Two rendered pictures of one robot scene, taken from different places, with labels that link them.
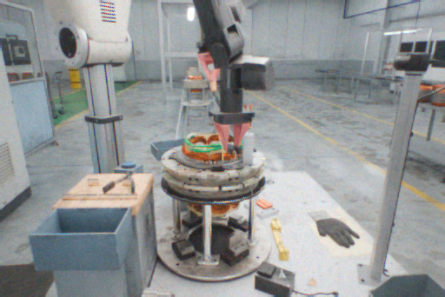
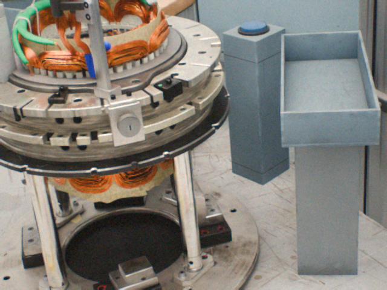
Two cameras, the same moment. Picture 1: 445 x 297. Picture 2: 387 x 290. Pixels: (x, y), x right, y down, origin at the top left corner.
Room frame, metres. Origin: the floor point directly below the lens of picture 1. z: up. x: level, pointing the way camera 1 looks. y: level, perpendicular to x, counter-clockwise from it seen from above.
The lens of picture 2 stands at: (1.47, -0.66, 1.44)
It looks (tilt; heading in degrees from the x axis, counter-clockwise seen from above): 28 degrees down; 124
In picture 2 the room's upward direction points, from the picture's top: 6 degrees counter-clockwise
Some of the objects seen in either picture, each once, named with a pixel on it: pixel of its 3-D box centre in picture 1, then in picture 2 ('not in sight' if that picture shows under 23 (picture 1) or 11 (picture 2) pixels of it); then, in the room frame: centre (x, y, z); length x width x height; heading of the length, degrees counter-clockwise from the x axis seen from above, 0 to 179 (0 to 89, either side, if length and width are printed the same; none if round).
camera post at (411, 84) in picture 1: (391, 187); not in sight; (0.72, -0.44, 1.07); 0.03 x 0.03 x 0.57; 71
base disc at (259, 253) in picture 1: (214, 238); (125, 244); (0.88, 0.02, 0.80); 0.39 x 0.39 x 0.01
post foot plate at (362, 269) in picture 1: (374, 275); not in sight; (0.72, -0.44, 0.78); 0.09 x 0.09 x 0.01; 71
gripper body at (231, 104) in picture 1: (231, 103); not in sight; (0.73, -0.03, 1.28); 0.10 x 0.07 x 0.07; 108
